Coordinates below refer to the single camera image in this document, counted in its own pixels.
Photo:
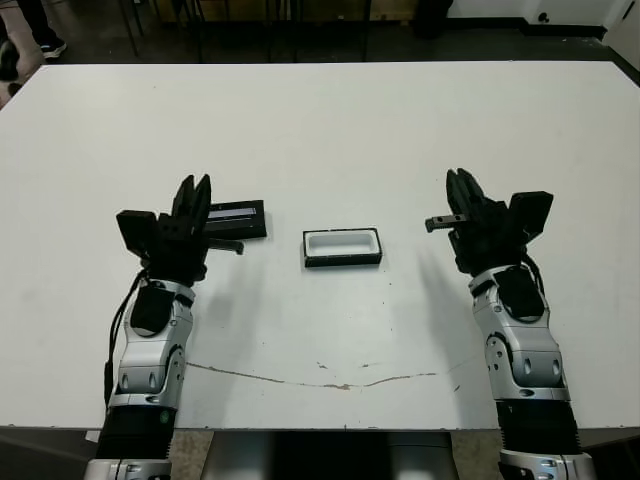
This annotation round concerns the black box with white lining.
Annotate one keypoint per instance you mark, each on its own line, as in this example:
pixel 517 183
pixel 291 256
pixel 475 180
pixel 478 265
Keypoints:
pixel 345 260

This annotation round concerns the black bin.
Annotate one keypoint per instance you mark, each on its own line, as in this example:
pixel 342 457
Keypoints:
pixel 434 20

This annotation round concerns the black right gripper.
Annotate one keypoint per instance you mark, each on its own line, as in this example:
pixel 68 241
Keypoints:
pixel 485 240

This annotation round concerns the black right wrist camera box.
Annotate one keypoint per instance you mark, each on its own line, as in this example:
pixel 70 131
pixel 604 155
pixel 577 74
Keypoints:
pixel 532 212

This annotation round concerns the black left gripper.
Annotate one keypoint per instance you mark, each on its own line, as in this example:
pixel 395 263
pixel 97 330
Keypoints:
pixel 177 255

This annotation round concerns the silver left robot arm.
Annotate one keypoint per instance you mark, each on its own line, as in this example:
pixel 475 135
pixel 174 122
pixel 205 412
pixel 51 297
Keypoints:
pixel 150 365

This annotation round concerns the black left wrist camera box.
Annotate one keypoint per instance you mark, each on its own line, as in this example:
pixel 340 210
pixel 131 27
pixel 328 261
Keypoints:
pixel 137 232

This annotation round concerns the black box lid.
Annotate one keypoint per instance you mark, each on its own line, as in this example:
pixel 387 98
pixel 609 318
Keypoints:
pixel 240 223

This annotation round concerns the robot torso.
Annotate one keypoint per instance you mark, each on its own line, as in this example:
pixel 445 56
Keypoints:
pixel 330 457

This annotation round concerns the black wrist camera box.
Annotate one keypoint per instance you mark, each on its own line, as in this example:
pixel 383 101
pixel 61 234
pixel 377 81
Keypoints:
pixel 532 212
pixel 137 232

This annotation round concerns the black mesh chair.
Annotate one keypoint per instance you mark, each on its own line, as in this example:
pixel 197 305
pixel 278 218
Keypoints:
pixel 201 35

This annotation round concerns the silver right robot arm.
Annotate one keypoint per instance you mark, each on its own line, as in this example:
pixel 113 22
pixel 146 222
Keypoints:
pixel 530 360

